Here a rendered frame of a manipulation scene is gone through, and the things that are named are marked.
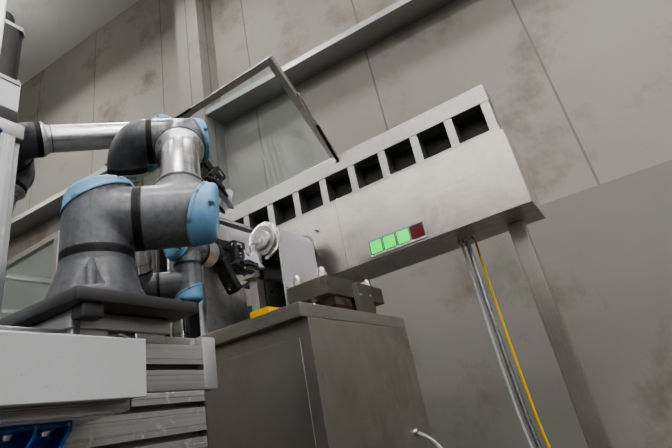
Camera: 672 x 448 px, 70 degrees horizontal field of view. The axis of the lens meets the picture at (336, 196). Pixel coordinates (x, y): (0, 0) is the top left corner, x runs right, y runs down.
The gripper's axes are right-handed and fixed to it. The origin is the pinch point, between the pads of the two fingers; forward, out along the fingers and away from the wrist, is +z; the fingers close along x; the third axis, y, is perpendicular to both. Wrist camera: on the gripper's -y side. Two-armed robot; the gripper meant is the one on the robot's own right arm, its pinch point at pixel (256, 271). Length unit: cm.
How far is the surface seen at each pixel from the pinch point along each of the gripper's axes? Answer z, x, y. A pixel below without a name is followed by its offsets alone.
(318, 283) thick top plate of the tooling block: 9.5, -17.0, -8.2
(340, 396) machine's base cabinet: -4, -26, -44
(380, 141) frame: 46, -37, 53
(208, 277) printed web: 16.2, 38.1, 12.1
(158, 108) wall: 181, 258, 303
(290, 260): 19.8, -0.3, 7.1
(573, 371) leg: 62, -75, -49
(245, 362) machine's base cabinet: -13.3, -2.9, -29.8
